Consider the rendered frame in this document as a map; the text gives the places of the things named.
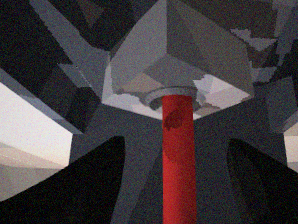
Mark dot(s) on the red peg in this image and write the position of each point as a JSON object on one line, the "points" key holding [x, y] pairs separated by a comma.
{"points": [[179, 205]]}

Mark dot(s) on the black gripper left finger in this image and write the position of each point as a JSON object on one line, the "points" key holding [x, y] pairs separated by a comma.
{"points": [[85, 192]]}

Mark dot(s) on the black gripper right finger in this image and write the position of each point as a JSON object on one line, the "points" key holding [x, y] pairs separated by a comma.
{"points": [[266, 191]]}

